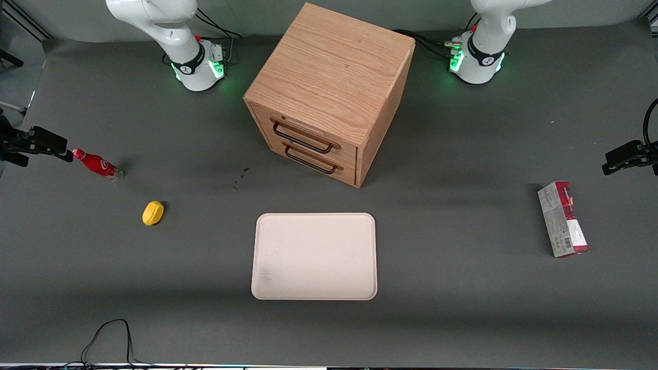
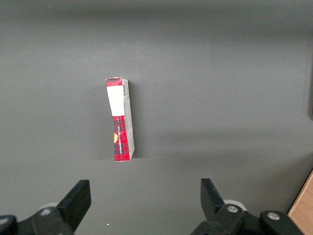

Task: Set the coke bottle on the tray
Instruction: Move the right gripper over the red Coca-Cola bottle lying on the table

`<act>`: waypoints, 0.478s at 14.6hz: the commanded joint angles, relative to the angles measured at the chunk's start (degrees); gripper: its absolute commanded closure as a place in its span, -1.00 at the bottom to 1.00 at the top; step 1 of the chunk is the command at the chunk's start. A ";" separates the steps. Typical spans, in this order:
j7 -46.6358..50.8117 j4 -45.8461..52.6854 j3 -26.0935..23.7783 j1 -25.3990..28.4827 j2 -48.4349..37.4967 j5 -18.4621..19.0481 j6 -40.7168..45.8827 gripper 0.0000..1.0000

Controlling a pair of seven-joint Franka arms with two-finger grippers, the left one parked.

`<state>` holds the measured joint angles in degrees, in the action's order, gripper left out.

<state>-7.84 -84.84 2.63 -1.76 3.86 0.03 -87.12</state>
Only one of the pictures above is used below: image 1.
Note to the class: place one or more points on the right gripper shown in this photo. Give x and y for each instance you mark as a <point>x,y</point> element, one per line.
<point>11,140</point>

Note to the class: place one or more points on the wooden drawer front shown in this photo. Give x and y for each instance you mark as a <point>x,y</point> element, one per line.
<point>350,177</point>
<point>262,123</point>

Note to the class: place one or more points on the yellow lemon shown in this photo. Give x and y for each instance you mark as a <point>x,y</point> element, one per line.
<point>152,213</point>

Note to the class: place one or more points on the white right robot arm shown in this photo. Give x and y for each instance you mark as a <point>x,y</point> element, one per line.
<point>154,18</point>

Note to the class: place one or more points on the red and grey carton box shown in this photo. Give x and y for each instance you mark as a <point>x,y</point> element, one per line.
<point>563,221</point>

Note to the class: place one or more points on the beige plastic tray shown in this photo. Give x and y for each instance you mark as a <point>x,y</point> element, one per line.
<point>318,257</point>

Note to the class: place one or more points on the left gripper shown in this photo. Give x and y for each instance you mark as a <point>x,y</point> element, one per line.
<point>646,152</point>

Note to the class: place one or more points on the red coke bottle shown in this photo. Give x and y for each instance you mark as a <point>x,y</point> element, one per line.
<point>97,164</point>

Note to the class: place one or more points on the black frame rail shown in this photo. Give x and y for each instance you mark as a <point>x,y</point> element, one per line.
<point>25,20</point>
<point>652,19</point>

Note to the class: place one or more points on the black stand foot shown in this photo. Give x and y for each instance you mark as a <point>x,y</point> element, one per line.
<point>10,57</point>

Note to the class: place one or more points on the wooden drawer cabinet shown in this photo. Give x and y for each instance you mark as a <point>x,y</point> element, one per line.
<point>329,67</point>

